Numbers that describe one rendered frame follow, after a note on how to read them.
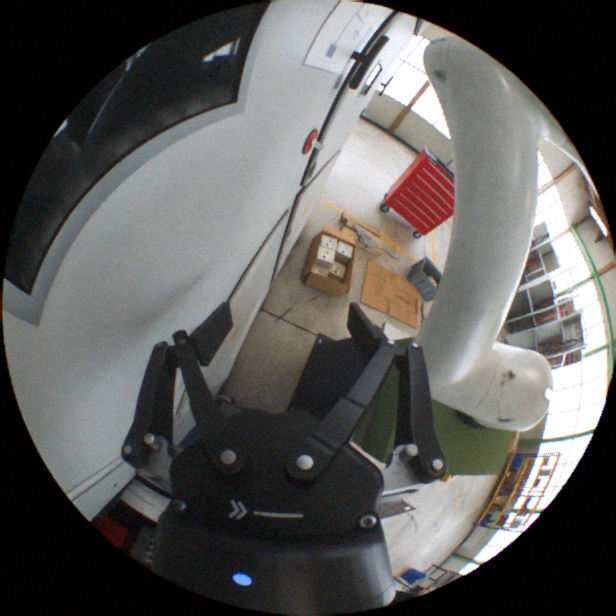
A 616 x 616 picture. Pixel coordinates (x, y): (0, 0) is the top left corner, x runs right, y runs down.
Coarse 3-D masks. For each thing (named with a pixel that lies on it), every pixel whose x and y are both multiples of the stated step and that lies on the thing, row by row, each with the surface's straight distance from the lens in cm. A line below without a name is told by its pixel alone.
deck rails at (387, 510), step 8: (152, 480) 43; (168, 488) 42; (384, 504) 66; (392, 504) 68; (400, 504) 70; (408, 504) 71; (384, 512) 62; (392, 512) 63; (400, 512) 65; (408, 512) 67
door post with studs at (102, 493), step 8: (184, 416) 59; (176, 424) 54; (128, 464) 36; (120, 472) 34; (128, 472) 37; (136, 472) 41; (104, 480) 31; (112, 480) 33; (120, 480) 36; (128, 480) 40; (96, 488) 30; (104, 488) 32; (112, 488) 34; (120, 488) 39; (88, 496) 29; (96, 496) 31; (104, 496) 33; (112, 496) 37; (80, 504) 29; (88, 504) 30; (96, 504) 32; (104, 504) 36; (88, 512) 31; (96, 512) 34
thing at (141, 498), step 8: (136, 480) 46; (128, 488) 44; (136, 488) 44; (144, 488) 45; (128, 496) 42; (136, 496) 43; (144, 496) 43; (152, 496) 44; (160, 496) 44; (128, 504) 41; (136, 504) 41; (144, 504) 42; (152, 504) 42; (160, 504) 43; (144, 512) 41; (152, 512) 41; (160, 512) 42
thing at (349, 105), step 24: (384, 24) 56; (408, 24) 74; (384, 48) 64; (384, 72) 96; (336, 96) 52; (360, 96) 72; (336, 120) 57; (336, 144) 82; (312, 168) 58; (312, 192) 88; (288, 240) 91
